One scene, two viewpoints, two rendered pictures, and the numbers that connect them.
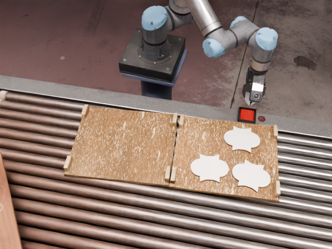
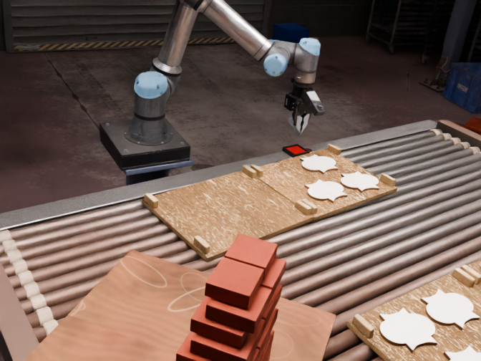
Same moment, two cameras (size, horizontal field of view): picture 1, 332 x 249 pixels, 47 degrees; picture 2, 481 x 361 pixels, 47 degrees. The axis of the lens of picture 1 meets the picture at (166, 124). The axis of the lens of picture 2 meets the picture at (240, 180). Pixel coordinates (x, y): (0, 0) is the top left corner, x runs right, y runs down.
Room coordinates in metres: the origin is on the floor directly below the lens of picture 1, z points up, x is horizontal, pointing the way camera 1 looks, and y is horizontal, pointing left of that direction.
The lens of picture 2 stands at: (-0.09, 1.26, 1.84)
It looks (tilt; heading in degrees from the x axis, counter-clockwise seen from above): 29 degrees down; 311
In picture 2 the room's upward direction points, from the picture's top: 7 degrees clockwise
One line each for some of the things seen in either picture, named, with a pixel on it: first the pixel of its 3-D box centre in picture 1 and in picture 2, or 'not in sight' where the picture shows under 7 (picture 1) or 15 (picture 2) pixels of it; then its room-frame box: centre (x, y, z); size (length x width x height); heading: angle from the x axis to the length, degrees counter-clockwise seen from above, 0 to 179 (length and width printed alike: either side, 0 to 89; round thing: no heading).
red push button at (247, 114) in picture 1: (246, 115); (295, 151); (1.06, -0.35, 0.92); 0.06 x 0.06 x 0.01; 79
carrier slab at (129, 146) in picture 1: (124, 143); (227, 210); (0.91, 0.17, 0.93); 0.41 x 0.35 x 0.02; 83
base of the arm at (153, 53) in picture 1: (155, 43); (149, 122); (1.47, 0.05, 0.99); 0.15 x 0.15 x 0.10
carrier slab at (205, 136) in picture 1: (225, 155); (321, 180); (0.85, -0.24, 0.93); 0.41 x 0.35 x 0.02; 82
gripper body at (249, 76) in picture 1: (256, 75); (300, 96); (1.09, -0.36, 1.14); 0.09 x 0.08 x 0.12; 170
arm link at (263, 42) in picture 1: (264, 44); (307, 55); (1.08, -0.36, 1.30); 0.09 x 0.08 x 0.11; 34
